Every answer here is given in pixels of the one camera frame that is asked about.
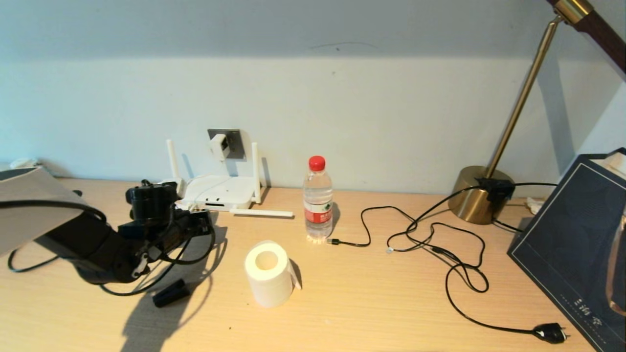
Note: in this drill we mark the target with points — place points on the black plastic clip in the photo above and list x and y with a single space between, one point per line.
171 294

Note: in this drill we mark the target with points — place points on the small white connector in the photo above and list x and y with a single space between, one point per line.
534 205

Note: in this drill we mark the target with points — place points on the grey wall socket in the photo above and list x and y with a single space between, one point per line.
237 146

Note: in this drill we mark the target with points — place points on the water bottle red cap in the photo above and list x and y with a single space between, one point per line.
318 215

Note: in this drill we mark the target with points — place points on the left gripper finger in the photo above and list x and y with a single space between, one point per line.
205 226
198 212

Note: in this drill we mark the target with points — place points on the white power adapter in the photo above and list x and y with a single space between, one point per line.
219 145

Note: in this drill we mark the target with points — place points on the black adapter on lamp base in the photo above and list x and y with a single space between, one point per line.
496 188

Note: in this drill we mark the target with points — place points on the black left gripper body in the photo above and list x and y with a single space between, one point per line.
151 205

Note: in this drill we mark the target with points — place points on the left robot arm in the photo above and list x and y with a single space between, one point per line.
98 244

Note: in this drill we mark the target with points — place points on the brass desk lamp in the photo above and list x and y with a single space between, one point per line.
472 200

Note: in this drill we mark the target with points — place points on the white toilet paper roll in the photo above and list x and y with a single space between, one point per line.
269 288

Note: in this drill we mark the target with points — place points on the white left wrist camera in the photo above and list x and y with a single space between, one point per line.
182 188

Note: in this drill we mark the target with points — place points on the white router with antennas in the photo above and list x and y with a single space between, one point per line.
230 191

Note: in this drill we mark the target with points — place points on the dark blue gift bag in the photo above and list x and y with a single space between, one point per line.
562 244

